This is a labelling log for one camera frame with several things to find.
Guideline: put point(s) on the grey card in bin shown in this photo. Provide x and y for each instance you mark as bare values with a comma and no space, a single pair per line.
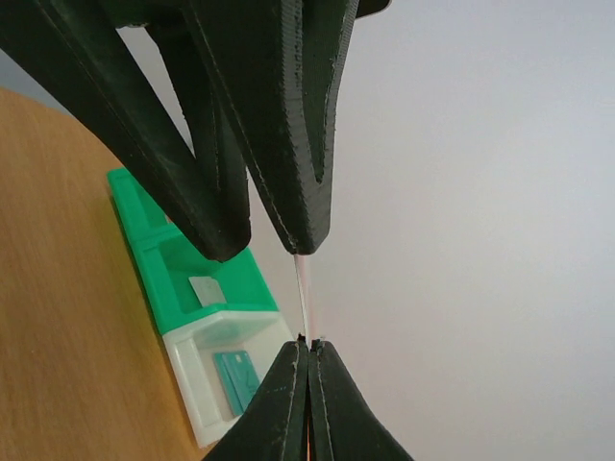
207,290

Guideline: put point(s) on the teal card in bin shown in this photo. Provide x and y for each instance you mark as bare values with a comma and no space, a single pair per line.
239,379

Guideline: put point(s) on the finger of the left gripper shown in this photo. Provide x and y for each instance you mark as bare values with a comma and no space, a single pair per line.
73,51
276,67

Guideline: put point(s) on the green two-compartment bin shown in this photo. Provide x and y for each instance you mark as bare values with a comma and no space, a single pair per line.
166,261

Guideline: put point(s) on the white plastic bin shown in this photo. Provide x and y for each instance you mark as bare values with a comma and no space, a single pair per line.
191,350

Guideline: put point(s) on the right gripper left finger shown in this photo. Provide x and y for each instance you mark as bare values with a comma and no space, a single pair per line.
275,423

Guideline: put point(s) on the white card red circles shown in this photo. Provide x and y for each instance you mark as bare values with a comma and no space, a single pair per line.
302,269

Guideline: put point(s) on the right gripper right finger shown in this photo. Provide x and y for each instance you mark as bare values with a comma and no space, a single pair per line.
341,423

